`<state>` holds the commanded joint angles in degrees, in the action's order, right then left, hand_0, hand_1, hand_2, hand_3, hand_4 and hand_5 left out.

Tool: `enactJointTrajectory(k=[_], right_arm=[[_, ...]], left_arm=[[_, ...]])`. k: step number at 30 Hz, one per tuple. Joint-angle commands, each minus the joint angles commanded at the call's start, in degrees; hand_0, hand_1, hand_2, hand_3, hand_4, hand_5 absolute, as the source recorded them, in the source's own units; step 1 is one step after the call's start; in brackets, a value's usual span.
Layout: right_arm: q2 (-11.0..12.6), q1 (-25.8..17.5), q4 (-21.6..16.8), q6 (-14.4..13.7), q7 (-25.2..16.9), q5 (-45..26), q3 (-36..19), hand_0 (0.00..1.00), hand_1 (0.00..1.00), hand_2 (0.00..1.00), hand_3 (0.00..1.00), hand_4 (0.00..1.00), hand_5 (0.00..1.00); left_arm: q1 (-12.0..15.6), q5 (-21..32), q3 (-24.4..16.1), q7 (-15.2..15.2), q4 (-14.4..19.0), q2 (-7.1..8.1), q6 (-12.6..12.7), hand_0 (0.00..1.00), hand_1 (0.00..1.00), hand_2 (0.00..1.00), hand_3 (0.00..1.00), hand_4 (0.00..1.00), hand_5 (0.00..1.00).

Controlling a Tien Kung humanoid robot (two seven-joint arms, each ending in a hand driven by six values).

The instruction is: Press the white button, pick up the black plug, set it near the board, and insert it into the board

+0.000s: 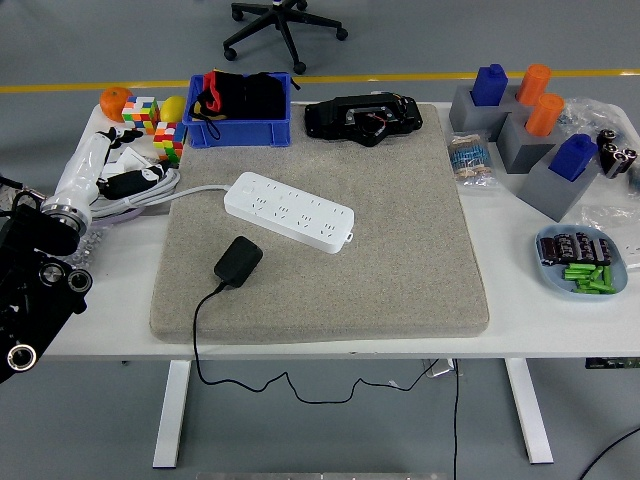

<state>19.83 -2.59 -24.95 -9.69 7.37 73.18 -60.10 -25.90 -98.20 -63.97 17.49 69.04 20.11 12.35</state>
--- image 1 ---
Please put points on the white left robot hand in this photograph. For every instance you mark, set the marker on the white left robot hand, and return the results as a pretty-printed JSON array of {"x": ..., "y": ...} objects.
[{"x": 82, "y": 165}]

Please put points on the black plug adapter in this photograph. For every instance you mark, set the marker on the black plug adapter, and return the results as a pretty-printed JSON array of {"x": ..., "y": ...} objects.
[{"x": 239, "y": 261}]

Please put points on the white power strip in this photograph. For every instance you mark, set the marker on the white power strip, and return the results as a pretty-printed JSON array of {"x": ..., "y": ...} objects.
[{"x": 290, "y": 210}]

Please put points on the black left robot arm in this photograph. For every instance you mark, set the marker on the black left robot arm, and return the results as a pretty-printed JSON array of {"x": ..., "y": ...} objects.
[{"x": 30, "y": 280}]

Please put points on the white square flat box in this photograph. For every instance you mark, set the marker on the white square flat box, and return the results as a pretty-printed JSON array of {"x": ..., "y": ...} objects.
[{"x": 132, "y": 159}]

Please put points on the orange fruit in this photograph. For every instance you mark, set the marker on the orange fruit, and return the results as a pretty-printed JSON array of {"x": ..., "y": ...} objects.
[{"x": 112, "y": 102}]

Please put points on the colourful puzzle cube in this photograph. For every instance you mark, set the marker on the colourful puzzle cube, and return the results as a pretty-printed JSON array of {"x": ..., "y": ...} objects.
[
  {"x": 170, "y": 140},
  {"x": 140, "y": 115}
]

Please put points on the yellow lemon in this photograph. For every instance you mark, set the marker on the yellow lemon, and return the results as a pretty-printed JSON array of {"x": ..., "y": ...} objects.
[{"x": 172, "y": 109}]

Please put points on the blue plastic bin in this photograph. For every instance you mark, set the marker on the blue plastic bin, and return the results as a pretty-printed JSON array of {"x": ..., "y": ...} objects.
[{"x": 240, "y": 132}]

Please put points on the black office chair base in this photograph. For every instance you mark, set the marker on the black office chair base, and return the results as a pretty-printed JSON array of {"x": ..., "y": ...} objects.
[{"x": 280, "y": 20}]

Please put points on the black machine housing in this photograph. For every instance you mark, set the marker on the black machine housing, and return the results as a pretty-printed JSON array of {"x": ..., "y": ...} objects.
[{"x": 330, "y": 120}]

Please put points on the white table leg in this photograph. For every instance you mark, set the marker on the white table leg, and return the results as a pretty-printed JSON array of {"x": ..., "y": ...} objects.
[
  {"x": 172, "y": 415},
  {"x": 530, "y": 410}
]

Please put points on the grey-brown mat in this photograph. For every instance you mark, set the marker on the grey-brown mat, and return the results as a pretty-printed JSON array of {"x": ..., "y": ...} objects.
[{"x": 375, "y": 250}]

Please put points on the grey block holder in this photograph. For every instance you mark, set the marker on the grey block holder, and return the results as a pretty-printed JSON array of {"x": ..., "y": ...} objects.
[
  {"x": 520, "y": 150},
  {"x": 545, "y": 192},
  {"x": 462, "y": 115}
]

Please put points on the bag of resistors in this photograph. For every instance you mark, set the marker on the bag of resistors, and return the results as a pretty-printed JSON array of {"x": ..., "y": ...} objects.
[{"x": 470, "y": 160}]

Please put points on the blue plastic block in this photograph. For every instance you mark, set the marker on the blue plastic block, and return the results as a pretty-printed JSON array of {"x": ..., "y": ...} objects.
[
  {"x": 572, "y": 157},
  {"x": 490, "y": 85}
]

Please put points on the orange plastic cylinder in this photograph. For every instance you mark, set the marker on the orange plastic cylinder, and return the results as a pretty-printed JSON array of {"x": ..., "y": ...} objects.
[
  {"x": 534, "y": 82},
  {"x": 544, "y": 115}
]

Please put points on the black capacitor with print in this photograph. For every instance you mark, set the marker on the black capacitor with print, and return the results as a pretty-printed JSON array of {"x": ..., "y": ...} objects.
[
  {"x": 548, "y": 250},
  {"x": 585, "y": 246},
  {"x": 604, "y": 250},
  {"x": 565, "y": 247}
]

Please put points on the light blue tray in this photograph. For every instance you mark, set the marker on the light blue tray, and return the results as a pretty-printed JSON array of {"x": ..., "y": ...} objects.
[{"x": 550, "y": 277}]

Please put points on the green battery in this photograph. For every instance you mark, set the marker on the green battery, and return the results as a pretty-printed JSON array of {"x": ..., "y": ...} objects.
[
  {"x": 608, "y": 276},
  {"x": 596, "y": 275},
  {"x": 595, "y": 289},
  {"x": 577, "y": 274},
  {"x": 580, "y": 267}
]

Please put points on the clear crumpled plastic bag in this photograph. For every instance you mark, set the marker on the clear crumpled plastic bag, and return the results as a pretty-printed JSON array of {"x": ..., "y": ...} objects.
[{"x": 590, "y": 117}]

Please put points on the black control panel under table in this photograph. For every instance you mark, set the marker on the black control panel under table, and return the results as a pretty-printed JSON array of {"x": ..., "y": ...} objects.
[{"x": 612, "y": 363}]

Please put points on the silver bracket under table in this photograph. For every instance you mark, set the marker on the silver bracket under table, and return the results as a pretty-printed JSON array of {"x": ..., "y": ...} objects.
[{"x": 440, "y": 369}]

